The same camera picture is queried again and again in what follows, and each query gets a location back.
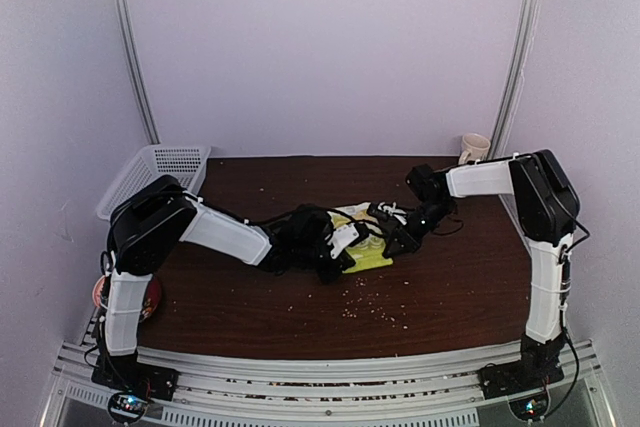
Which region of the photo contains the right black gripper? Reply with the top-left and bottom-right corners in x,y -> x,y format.
384,199 -> 455,257

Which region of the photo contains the yellow green patterned towel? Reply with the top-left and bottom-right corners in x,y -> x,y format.
330,202 -> 393,274

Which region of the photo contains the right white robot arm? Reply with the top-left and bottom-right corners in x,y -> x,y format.
368,150 -> 580,396

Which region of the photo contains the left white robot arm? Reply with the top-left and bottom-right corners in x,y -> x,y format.
101,175 -> 367,391

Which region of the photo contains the cream ceramic mug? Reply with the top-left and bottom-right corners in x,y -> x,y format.
458,133 -> 491,165

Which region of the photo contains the white plastic basket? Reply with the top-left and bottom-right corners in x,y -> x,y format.
96,144 -> 211,221

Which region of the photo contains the dark red floral bowl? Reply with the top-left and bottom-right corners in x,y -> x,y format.
139,276 -> 162,323

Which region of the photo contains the red white patterned bowl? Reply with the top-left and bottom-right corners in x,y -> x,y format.
92,276 -> 110,309

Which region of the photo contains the left black cable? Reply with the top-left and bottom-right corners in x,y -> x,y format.
99,186 -> 371,278

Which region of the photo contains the black cable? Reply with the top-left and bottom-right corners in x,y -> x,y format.
434,211 -> 591,416
99,186 -> 371,278

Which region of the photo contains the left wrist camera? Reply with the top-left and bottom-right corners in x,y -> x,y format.
328,222 -> 369,259

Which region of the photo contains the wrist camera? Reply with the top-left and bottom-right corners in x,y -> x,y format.
366,202 -> 411,224
328,222 -> 369,259

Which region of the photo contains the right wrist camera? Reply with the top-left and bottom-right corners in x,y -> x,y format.
366,202 -> 411,224

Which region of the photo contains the right black cable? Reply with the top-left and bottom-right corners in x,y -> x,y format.
434,211 -> 591,416

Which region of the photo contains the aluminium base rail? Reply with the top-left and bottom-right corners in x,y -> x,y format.
36,340 -> 622,426

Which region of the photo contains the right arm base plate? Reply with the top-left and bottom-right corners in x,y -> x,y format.
478,361 -> 564,399

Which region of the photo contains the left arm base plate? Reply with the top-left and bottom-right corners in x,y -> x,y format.
91,356 -> 179,401

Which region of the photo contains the right aluminium frame post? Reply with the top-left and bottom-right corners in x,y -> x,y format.
488,0 -> 546,163

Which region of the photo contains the aluminium frame post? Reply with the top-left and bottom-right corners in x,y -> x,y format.
114,0 -> 160,145
488,0 -> 546,163

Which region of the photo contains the left aluminium frame post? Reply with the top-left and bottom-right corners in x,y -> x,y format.
114,0 -> 160,145

